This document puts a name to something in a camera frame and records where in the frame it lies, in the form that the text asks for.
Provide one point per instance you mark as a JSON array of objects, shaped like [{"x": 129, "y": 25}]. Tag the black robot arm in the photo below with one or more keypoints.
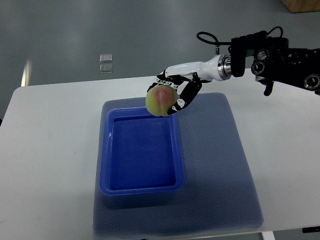
[{"x": 275, "y": 61}]

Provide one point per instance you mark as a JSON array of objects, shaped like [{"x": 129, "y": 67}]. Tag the upper floor socket plate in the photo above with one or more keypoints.
[{"x": 106, "y": 58}]

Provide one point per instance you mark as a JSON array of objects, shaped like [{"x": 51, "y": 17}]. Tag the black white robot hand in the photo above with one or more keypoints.
[{"x": 187, "y": 78}]

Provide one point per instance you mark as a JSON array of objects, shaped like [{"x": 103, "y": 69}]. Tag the blue plastic tray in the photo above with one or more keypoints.
[{"x": 141, "y": 153}]

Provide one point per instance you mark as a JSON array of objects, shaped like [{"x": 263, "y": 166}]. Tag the black bracket at table edge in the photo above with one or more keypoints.
[{"x": 314, "y": 229}]

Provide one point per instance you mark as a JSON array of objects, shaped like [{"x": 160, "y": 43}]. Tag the wooden box corner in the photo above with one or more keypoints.
[{"x": 302, "y": 6}]

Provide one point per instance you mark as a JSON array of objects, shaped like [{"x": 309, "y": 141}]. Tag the lower floor socket plate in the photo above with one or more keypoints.
[{"x": 106, "y": 68}]

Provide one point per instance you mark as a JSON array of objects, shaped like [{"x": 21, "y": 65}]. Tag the blue grey textured mat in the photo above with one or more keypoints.
[{"x": 218, "y": 194}]

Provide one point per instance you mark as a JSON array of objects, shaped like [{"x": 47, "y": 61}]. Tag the floor socket plate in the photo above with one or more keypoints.
[
  {"x": 106, "y": 58},
  {"x": 106, "y": 68}
]

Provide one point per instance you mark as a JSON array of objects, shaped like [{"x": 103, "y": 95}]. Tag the yellow red peach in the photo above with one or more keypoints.
[{"x": 160, "y": 99}]

